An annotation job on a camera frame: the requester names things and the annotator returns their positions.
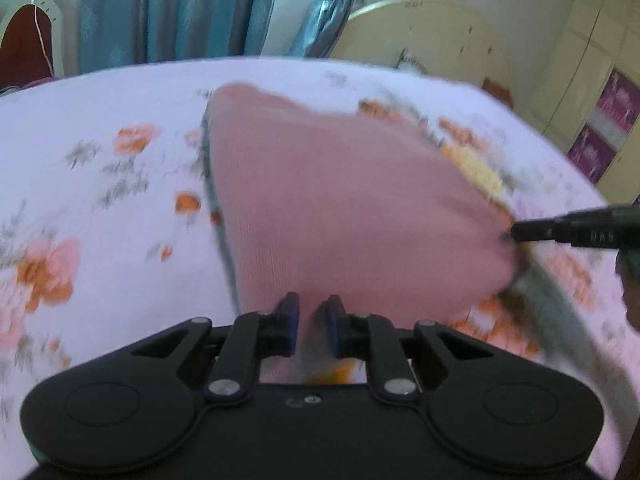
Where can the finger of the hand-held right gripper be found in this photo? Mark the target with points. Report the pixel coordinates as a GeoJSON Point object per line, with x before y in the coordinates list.
{"type": "Point", "coordinates": [575, 227]}

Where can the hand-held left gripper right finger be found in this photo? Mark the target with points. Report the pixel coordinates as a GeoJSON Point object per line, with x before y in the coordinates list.
{"type": "Point", "coordinates": [332, 330]}

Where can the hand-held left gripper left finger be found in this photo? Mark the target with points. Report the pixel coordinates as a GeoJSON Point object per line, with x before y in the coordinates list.
{"type": "Point", "coordinates": [292, 325]}

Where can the pink knit garment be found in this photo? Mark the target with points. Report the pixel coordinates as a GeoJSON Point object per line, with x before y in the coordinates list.
{"type": "Point", "coordinates": [340, 200]}

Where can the person's right hand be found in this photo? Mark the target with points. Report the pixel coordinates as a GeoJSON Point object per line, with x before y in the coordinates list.
{"type": "Point", "coordinates": [632, 300]}

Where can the purple wardrobe poster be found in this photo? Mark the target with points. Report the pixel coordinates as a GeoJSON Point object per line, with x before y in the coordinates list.
{"type": "Point", "coordinates": [592, 155]}
{"type": "Point", "coordinates": [620, 102]}

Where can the red-brown cloth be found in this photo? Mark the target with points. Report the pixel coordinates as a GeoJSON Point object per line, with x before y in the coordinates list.
{"type": "Point", "coordinates": [497, 92]}

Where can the cream wardrobe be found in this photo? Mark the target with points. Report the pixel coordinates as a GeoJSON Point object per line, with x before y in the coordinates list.
{"type": "Point", "coordinates": [575, 60]}

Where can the white floral bedsheet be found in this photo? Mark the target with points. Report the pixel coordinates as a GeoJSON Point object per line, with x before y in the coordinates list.
{"type": "Point", "coordinates": [100, 200]}

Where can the cream arched bed board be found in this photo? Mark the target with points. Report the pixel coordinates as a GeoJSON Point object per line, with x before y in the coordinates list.
{"type": "Point", "coordinates": [440, 35]}

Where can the small ornate ornament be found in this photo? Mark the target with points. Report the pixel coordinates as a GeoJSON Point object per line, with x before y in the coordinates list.
{"type": "Point", "coordinates": [411, 59]}

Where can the tied-back blue curtain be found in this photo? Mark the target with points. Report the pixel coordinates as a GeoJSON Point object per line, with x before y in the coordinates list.
{"type": "Point", "coordinates": [335, 10]}

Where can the wide blue curtain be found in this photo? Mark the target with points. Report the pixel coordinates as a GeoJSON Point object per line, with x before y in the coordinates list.
{"type": "Point", "coordinates": [175, 10]}

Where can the red headboard with white frame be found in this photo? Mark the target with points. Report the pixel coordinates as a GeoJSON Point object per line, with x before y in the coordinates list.
{"type": "Point", "coordinates": [25, 45]}

